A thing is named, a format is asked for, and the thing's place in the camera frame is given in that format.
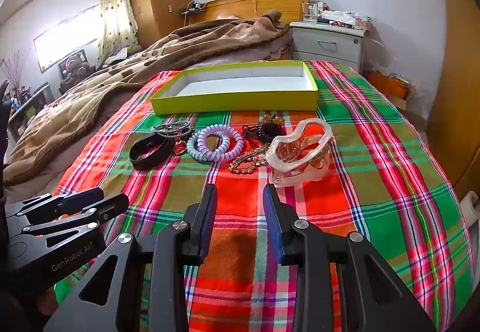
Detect white plastic object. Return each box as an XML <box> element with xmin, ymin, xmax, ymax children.
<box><xmin>459</xmin><ymin>191</ymin><xmax>480</xmax><ymax>232</ymax></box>

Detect large wooden cabinet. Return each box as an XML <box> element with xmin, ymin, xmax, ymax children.
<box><xmin>427</xmin><ymin>0</ymin><xmax>480</xmax><ymax>198</ymax></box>

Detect grey nightstand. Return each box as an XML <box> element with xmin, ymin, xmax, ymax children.
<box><xmin>289</xmin><ymin>19</ymin><xmax>366</xmax><ymax>72</ymax></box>

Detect yellow-green cardboard box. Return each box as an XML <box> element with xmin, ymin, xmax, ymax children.
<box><xmin>150</xmin><ymin>61</ymin><xmax>319</xmax><ymax>116</ymax></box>

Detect white plastic bag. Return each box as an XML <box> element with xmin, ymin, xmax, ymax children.
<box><xmin>365</xmin><ymin>37</ymin><xmax>398</xmax><ymax>74</ymax></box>

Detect gold hoop ring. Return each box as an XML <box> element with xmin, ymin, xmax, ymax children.
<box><xmin>173</xmin><ymin>137</ymin><xmax>189</xmax><ymax>157</ymax></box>

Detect amber hair claw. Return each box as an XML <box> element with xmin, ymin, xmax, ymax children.
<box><xmin>257</xmin><ymin>113</ymin><xmax>287</xmax><ymax>131</ymax></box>

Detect black beaded hair tie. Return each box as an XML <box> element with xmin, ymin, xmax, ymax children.
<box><xmin>243</xmin><ymin>124</ymin><xmax>263</xmax><ymax>142</ymax></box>

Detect wooden headboard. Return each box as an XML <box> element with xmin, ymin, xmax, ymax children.
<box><xmin>186</xmin><ymin>0</ymin><xmax>311</xmax><ymax>26</ymax></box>

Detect brown teddy bear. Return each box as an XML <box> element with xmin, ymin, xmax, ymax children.
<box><xmin>60</xmin><ymin>50</ymin><xmax>91</xmax><ymax>85</ymax></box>

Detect window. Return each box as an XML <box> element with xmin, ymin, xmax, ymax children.
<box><xmin>33</xmin><ymin>4</ymin><xmax>104</xmax><ymax>74</ymax></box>

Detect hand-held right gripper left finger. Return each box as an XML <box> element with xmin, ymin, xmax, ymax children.
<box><xmin>43</xmin><ymin>184</ymin><xmax>218</xmax><ymax>332</ymax></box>

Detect gold chain bracelet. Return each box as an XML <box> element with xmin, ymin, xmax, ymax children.
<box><xmin>229</xmin><ymin>146</ymin><xmax>269</xmax><ymax>175</ymax></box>

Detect nightstand clutter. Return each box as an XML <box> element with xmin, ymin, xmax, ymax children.
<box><xmin>317</xmin><ymin>2</ymin><xmax>372</xmax><ymax>31</ymax></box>

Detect dried branches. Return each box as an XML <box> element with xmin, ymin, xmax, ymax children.
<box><xmin>0</xmin><ymin>49</ymin><xmax>31</xmax><ymax>92</ymax></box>

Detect purple coil hair tie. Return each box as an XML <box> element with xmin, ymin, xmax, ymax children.
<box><xmin>197</xmin><ymin>124</ymin><xmax>245</xmax><ymax>161</ymax></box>

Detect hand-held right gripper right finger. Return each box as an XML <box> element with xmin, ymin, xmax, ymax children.
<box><xmin>262</xmin><ymin>184</ymin><xmax>437</xmax><ymax>332</ymax></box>

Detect dotted curtain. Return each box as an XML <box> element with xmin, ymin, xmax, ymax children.
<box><xmin>99</xmin><ymin>0</ymin><xmax>139</xmax><ymax>51</ymax></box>

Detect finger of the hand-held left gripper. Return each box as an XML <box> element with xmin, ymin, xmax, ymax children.
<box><xmin>5</xmin><ymin>187</ymin><xmax>105</xmax><ymax>222</ymax></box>
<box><xmin>22</xmin><ymin>193</ymin><xmax>130</xmax><ymax>250</ymax></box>

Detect clear drinking glass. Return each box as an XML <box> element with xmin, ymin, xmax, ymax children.
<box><xmin>302</xmin><ymin>2</ymin><xmax>319</xmax><ymax>23</ymax></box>

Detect black wristband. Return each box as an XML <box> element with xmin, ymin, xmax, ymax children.
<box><xmin>129</xmin><ymin>135</ymin><xmax>176</xmax><ymax>171</ymax></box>

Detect cluttered shelf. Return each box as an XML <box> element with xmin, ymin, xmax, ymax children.
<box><xmin>7</xmin><ymin>82</ymin><xmax>52</xmax><ymax>138</ymax></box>

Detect grey cord bracelet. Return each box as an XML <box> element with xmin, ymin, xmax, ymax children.
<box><xmin>151</xmin><ymin>121</ymin><xmax>192</xmax><ymax>138</ymax></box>

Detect plaid bed cloth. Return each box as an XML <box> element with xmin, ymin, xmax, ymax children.
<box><xmin>52</xmin><ymin>60</ymin><xmax>477</xmax><ymax>332</ymax></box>

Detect large translucent hair claw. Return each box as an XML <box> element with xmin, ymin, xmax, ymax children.
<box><xmin>266</xmin><ymin>118</ymin><xmax>334</xmax><ymax>189</ymax></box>

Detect brown dotted blanket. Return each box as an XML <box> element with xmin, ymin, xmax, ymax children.
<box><xmin>4</xmin><ymin>10</ymin><xmax>291</xmax><ymax>186</ymax></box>

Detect light blue coil hair tie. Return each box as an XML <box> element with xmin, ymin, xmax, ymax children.
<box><xmin>186</xmin><ymin>129</ymin><xmax>226</xmax><ymax>162</ymax></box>

